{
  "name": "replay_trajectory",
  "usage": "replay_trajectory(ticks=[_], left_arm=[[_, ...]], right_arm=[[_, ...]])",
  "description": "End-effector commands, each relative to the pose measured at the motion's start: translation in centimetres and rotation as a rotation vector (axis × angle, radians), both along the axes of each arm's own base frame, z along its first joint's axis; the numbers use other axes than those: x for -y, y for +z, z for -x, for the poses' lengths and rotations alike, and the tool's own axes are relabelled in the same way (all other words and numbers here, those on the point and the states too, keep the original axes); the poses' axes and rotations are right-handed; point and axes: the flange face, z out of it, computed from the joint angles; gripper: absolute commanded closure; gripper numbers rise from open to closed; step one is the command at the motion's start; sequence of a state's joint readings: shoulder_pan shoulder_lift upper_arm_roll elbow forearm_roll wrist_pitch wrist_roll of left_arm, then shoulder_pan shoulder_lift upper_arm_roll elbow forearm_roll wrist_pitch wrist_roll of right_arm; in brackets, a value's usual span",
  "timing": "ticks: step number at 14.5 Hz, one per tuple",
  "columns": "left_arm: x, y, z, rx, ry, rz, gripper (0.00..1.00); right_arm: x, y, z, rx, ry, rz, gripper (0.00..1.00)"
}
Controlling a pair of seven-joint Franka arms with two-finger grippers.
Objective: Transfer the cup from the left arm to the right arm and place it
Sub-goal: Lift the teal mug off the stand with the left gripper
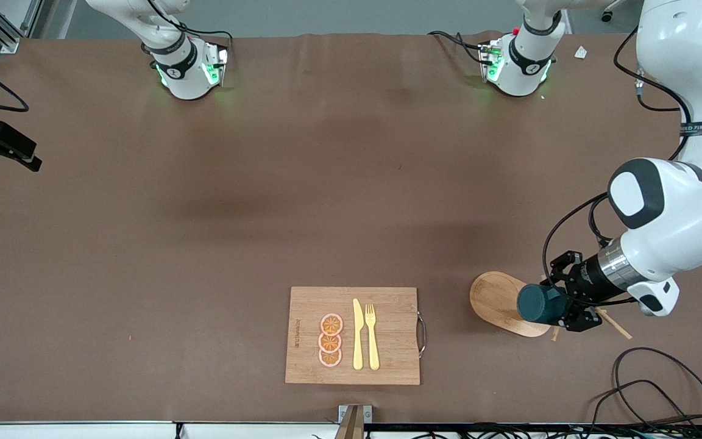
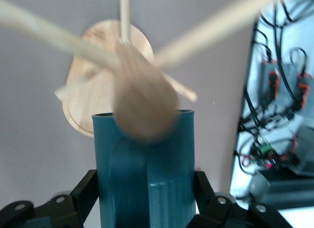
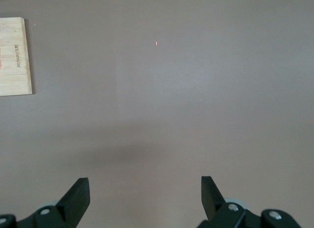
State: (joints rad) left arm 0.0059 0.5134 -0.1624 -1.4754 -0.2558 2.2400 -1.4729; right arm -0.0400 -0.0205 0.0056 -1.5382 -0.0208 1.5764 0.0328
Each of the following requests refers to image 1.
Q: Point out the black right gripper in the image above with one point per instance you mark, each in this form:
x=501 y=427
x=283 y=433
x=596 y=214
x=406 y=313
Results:
x=3 y=141

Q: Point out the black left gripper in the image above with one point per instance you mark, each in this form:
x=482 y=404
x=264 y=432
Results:
x=587 y=278

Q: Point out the dark teal cup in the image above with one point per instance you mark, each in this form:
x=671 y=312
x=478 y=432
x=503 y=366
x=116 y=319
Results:
x=537 y=303

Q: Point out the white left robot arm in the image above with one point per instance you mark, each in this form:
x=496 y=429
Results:
x=674 y=213

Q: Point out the wooden mug tree stand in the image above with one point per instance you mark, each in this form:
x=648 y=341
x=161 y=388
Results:
x=494 y=299

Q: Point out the large table cover mat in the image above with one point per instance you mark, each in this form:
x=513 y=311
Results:
x=144 y=274

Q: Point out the yellow plastic fork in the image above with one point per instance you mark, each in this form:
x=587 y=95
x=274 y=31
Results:
x=373 y=341

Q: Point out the yellow plastic knife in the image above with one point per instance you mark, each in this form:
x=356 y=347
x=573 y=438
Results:
x=358 y=335

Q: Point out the small white paper scrap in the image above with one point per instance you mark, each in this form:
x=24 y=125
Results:
x=581 y=52

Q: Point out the orange slice toy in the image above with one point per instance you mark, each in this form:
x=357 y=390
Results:
x=329 y=342
x=329 y=359
x=331 y=324

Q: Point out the black caster wheel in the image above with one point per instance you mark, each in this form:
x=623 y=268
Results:
x=607 y=15

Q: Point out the aluminium frame profile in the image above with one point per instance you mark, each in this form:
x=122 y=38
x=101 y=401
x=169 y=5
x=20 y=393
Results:
x=7 y=41

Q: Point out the metal bracket with strut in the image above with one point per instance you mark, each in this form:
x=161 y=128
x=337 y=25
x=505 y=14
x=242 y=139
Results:
x=354 y=421

